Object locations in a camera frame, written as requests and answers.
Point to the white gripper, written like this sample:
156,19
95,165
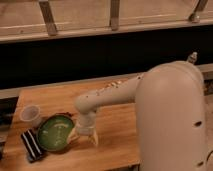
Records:
85,126

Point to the green ceramic bowl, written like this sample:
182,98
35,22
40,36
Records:
53,133

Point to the black white striped cloth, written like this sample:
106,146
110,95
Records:
35,152

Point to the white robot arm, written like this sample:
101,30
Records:
170,116

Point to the white tube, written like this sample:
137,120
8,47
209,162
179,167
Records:
109,86

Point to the translucent plastic cup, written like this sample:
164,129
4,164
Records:
31,115

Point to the small grey bottle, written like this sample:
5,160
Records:
192,58

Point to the left metal railing post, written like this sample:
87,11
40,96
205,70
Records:
48,17

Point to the metal railing post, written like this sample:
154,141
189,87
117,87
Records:
114,14
48,17
195,15

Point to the middle metal railing post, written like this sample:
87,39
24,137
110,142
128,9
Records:
114,14

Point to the right metal railing post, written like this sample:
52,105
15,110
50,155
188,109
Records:
195,15

